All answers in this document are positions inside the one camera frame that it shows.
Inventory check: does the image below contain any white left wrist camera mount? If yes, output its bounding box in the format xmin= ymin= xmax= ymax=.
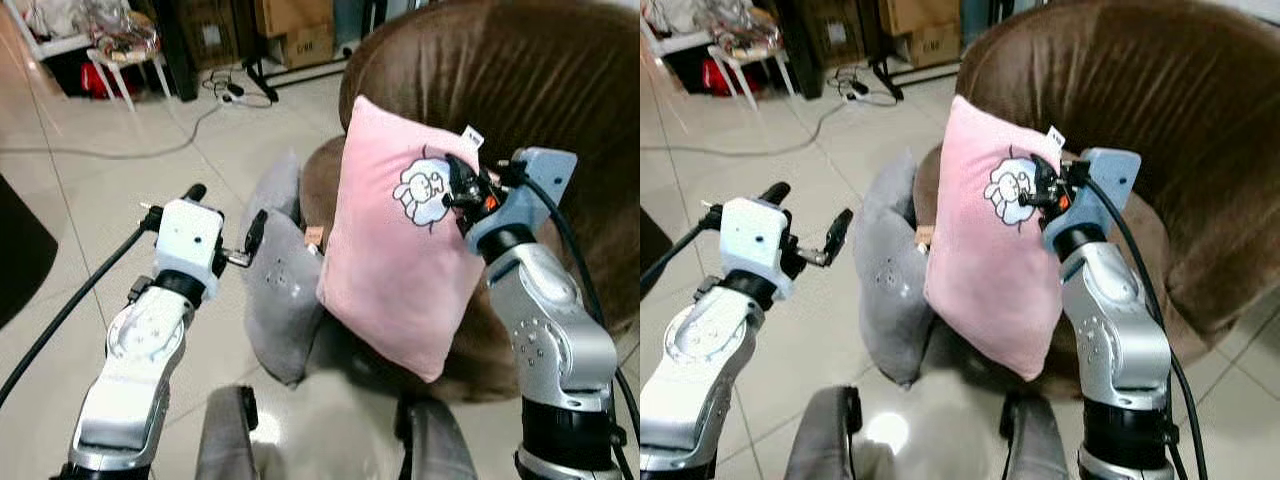
xmin=720 ymin=197 xmax=793 ymax=293
xmin=155 ymin=198 xmax=226 ymax=283

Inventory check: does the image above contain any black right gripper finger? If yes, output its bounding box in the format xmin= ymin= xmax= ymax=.
xmin=445 ymin=155 xmax=479 ymax=213
xmin=1020 ymin=157 xmax=1053 ymax=209

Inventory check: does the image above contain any white shelf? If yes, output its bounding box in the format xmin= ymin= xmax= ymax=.
xmin=640 ymin=0 xmax=716 ymax=58
xmin=0 ymin=0 xmax=101 ymax=63

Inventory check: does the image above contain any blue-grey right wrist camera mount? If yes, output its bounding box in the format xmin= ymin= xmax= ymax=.
xmin=465 ymin=147 xmax=579 ymax=251
xmin=1042 ymin=148 xmax=1143 ymax=251

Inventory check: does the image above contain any brown cardboard box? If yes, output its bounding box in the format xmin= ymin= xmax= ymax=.
xmin=255 ymin=0 xmax=336 ymax=69
xmin=880 ymin=0 xmax=963 ymax=69

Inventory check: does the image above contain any black floor mat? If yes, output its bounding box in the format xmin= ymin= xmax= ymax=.
xmin=640 ymin=205 xmax=673 ymax=271
xmin=0 ymin=175 xmax=59 ymax=329

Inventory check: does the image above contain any pink pillow with rabbit print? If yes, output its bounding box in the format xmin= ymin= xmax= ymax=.
xmin=922 ymin=95 xmax=1066 ymax=383
xmin=317 ymin=95 xmax=491 ymax=384

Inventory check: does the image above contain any red bag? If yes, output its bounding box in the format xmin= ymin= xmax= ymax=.
xmin=80 ymin=62 xmax=141 ymax=101
xmin=700 ymin=58 xmax=761 ymax=98

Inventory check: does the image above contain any patterned cloth bundle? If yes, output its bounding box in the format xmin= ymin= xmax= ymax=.
xmin=85 ymin=8 xmax=161 ymax=59
xmin=715 ymin=8 xmax=786 ymax=56

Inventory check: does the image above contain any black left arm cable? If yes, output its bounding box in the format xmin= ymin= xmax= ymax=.
xmin=0 ymin=225 xmax=161 ymax=411
xmin=640 ymin=220 xmax=723 ymax=293

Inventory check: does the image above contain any dark cabinet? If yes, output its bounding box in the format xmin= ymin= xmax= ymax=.
xmin=150 ymin=0 xmax=261 ymax=101
xmin=775 ymin=0 xmax=886 ymax=98

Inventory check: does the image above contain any grey pillow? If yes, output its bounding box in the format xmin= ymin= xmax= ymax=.
xmin=240 ymin=150 xmax=326 ymax=388
xmin=853 ymin=150 xmax=946 ymax=388

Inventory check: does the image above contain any white stool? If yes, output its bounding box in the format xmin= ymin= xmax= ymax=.
xmin=85 ymin=45 xmax=171 ymax=113
xmin=705 ymin=45 xmax=796 ymax=111

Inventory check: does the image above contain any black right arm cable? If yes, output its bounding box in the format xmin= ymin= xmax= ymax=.
xmin=1085 ymin=175 xmax=1211 ymax=480
xmin=515 ymin=170 xmax=641 ymax=480

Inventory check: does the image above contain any grey left robot leg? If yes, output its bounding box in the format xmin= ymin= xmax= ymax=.
xmin=195 ymin=385 xmax=261 ymax=480
xmin=785 ymin=385 xmax=863 ymax=480

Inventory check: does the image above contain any brown round sofa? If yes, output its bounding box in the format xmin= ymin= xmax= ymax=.
xmin=915 ymin=0 xmax=1280 ymax=401
xmin=300 ymin=0 xmax=641 ymax=406

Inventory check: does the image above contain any grey floor cable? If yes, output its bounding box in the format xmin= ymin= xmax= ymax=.
xmin=640 ymin=100 xmax=851 ymax=157
xmin=0 ymin=100 xmax=226 ymax=161

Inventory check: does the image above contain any grey robot leg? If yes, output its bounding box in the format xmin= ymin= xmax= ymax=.
xmin=785 ymin=385 xmax=863 ymax=480
xmin=195 ymin=385 xmax=261 ymax=480
xmin=1000 ymin=392 xmax=1071 ymax=480
xmin=395 ymin=395 xmax=479 ymax=480

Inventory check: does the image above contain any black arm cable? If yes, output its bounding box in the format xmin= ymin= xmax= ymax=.
xmin=1085 ymin=175 xmax=1211 ymax=480
xmin=640 ymin=220 xmax=723 ymax=293
xmin=515 ymin=170 xmax=641 ymax=480
xmin=0 ymin=225 xmax=161 ymax=411

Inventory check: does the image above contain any grey right robot leg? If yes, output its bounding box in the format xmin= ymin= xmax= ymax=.
xmin=1000 ymin=392 xmax=1071 ymax=480
xmin=395 ymin=395 xmax=479 ymax=480

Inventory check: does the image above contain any black stand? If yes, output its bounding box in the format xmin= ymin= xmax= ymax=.
xmin=243 ymin=55 xmax=283 ymax=103
xmin=868 ymin=55 xmax=906 ymax=101

